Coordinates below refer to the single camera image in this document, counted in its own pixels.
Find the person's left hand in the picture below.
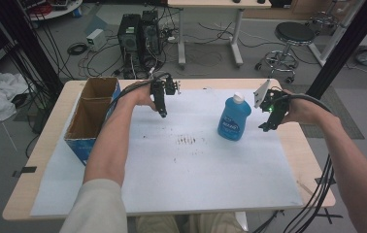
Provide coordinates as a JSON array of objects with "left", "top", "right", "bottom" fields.
[{"left": 118, "top": 81, "right": 158, "bottom": 113}]

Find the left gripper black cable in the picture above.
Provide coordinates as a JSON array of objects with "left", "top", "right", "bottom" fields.
[{"left": 104, "top": 72, "right": 173, "bottom": 121}]

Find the blue detergent bottle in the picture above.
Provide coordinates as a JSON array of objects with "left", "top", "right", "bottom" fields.
[{"left": 217, "top": 91, "right": 252, "bottom": 142}]

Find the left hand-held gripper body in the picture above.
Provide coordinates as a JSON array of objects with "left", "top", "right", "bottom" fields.
[{"left": 150, "top": 73, "right": 182, "bottom": 99}]

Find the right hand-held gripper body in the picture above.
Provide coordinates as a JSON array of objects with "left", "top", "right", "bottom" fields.
[{"left": 252, "top": 79, "right": 291, "bottom": 128}]

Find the black cable bundle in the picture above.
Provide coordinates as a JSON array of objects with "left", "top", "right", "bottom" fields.
[{"left": 252, "top": 154, "right": 336, "bottom": 233}]

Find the white-legged desk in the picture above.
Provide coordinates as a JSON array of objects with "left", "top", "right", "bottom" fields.
[{"left": 166, "top": 0, "right": 273, "bottom": 69}]

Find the coiled black cable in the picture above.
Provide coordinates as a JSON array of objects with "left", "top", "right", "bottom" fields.
[{"left": 66, "top": 42, "right": 88, "bottom": 56}]

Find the white paper sheet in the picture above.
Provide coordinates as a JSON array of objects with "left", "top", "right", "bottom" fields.
[{"left": 29, "top": 87, "right": 304, "bottom": 217}]

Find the black round stool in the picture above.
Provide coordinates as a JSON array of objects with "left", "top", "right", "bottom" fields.
[{"left": 254, "top": 20, "right": 317, "bottom": 84}]

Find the black computer tower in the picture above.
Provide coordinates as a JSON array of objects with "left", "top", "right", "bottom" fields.
[
  {"left": 139, "top": 10, "right": 162, "bottom": 67},
  {"left": 117, "top": 13, "right": 142, "bottom": 81}
]

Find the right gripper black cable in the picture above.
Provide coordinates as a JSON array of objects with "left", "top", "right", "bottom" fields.
[{"left": 270, "top": 92, "right": 333, "bottom": 115}]

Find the black metal post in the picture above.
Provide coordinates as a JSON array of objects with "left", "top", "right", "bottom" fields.
[
  {"left": 0, "top": 0, "right": 65, "bottom": 98},
  {"left": 305, "top": 0, "right": 367, "bottom": 101}
]

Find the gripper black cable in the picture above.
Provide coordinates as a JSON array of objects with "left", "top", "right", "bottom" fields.
[
  {"left": 270, "top": 92, "right": 333, "bottom": 115},
  {"left": 104, "top": 72, "right": 173, "bottom": 121}
]

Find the black tape strip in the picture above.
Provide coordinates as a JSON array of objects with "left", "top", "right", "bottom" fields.
[{"left": 12, "top": 166, "right": 38, "bottom": 179}]

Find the person's right hand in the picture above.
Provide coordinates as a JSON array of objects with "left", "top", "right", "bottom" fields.
[{"left": 280, "top": 88, "right": 324, "bottom": 126}]

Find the round white table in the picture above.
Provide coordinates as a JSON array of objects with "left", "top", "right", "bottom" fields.
[{"left": 19, "top": 0, "right": 83, "bottom": 21}]

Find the light wooden table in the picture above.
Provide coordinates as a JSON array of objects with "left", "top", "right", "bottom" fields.
[{"left": 2, "top": 78, "right": 337, "bottom": 222}]

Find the small white box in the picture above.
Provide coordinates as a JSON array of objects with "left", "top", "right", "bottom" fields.
[{"left": 85, "top": 28, "right": 108, "bottom": 52}]

